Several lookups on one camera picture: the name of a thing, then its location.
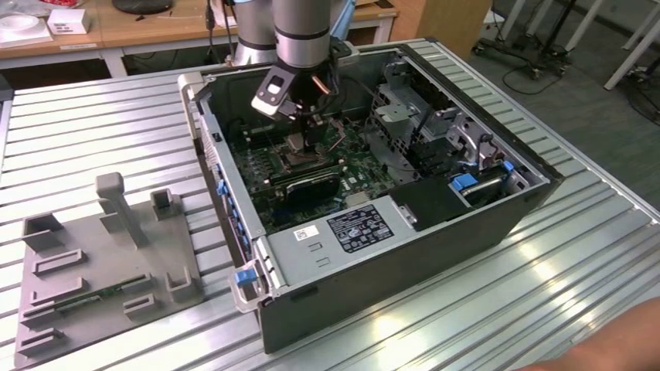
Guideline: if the wooden cabinet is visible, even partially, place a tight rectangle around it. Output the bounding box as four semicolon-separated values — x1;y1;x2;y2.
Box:
395;0;490;61

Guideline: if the black drive bay shroud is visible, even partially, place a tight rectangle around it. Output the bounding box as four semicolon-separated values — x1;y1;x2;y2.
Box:
389;179;465;233

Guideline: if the black round object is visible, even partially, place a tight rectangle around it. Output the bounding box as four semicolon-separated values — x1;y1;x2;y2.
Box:
111;0;174;13

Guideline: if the black wheeled stand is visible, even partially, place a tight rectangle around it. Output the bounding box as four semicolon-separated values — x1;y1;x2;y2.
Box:
470;0;573;80

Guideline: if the white plastic bowl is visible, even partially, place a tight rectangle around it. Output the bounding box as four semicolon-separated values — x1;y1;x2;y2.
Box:
0;13;51;43

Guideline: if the white cardboard box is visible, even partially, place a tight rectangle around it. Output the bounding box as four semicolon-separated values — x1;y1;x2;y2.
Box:
45;8;93;36

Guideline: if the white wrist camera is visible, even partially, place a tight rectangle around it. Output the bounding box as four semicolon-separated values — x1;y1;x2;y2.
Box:
250;64;299;117

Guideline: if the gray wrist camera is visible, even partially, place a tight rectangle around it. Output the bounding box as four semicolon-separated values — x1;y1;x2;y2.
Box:
329;38;361;66

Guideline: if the wooden desk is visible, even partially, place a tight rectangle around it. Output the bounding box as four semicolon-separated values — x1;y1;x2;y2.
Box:
0;0;401;78

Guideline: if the gray power supply unit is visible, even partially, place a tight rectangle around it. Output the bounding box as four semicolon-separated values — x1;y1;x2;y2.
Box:
255;195;415;297

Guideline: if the green RAM stick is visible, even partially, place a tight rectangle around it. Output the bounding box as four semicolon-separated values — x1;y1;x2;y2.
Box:
50;284;129;312

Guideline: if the white table leg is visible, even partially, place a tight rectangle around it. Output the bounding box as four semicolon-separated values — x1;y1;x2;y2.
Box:
602;0;660;90

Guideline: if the black PC case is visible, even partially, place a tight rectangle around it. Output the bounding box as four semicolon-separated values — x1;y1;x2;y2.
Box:
177;37;566;355

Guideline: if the gray parts rack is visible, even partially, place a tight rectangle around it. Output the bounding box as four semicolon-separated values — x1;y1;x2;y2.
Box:
14;172;206;359

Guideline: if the green motherboard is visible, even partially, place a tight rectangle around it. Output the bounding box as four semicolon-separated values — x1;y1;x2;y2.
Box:
229;115;413;229

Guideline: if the CPU socket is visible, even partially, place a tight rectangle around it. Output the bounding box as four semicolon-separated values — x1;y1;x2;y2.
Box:
275;145;334;174

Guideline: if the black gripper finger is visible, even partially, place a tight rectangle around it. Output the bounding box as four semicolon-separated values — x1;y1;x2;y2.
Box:
302;115;327;153

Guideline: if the metal drive cage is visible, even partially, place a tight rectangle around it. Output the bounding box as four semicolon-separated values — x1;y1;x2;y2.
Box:
367;61;429;171

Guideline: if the metal socket cover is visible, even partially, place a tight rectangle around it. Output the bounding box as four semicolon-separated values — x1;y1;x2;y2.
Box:
323;119;345;154

